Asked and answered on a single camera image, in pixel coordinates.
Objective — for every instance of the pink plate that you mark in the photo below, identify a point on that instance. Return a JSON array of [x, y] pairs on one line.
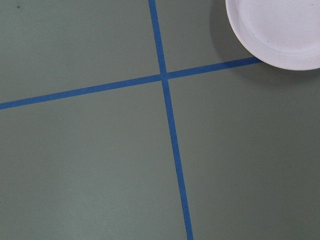
[[282, 33]]

